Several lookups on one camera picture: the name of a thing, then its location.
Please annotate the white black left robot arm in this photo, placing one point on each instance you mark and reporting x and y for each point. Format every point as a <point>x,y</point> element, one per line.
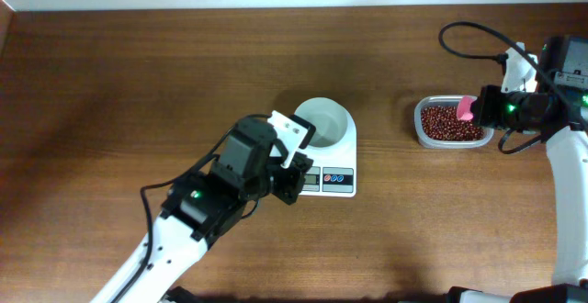
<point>259,155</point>

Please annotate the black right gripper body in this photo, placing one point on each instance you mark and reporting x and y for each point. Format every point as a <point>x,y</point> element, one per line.
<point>485,106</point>

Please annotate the white digital kitchen scale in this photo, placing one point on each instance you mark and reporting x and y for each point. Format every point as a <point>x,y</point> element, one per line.
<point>334,170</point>

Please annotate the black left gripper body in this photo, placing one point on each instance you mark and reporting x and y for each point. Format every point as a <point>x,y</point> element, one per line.
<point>282,184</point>

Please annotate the white plastic bowl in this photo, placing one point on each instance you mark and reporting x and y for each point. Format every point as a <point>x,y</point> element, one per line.
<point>332,121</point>

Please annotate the red adzuki beans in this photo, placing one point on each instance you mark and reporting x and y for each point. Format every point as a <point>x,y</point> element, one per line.
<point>440,123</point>

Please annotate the pink measuring scoop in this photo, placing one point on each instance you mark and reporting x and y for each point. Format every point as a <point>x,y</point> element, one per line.
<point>463,110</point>

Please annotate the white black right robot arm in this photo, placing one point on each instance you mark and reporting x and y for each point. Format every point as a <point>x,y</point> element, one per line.
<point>562,73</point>

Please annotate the clear plastic bean container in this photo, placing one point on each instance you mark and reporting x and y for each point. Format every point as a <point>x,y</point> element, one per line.
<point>451,101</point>

